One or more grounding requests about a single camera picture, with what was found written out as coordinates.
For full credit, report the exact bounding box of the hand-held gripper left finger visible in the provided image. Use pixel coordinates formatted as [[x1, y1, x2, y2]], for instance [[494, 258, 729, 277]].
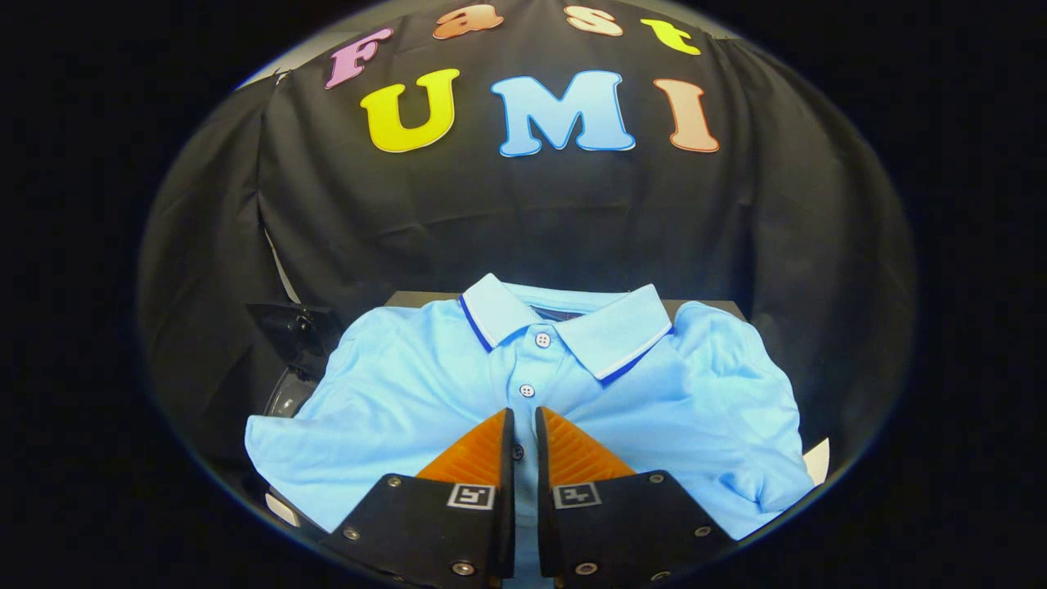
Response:
[[319, 407, 516, 589]]

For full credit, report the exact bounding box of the light blue polo shirt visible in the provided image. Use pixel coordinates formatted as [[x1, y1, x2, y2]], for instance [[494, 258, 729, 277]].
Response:
[[245, 272, 819, 589]]

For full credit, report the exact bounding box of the beige cabinet with dark top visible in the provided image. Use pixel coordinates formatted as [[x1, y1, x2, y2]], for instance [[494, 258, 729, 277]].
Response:
[[384, 290, 747, 322]]

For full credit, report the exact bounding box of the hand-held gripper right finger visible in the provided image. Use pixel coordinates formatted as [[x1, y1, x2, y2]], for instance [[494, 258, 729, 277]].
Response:
[[536, 407, 737, 589]]

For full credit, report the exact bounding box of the black backdrop cloth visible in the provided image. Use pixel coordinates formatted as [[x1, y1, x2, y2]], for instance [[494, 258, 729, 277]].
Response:
[[137, 0, 919, 492]]

